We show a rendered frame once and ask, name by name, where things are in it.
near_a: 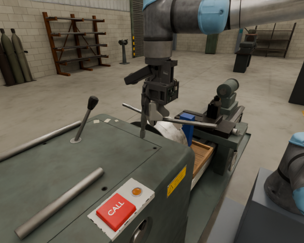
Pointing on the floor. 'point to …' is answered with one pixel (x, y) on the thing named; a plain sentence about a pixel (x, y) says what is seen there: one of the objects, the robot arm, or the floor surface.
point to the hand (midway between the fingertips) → (152, 121)
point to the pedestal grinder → (123, 50)
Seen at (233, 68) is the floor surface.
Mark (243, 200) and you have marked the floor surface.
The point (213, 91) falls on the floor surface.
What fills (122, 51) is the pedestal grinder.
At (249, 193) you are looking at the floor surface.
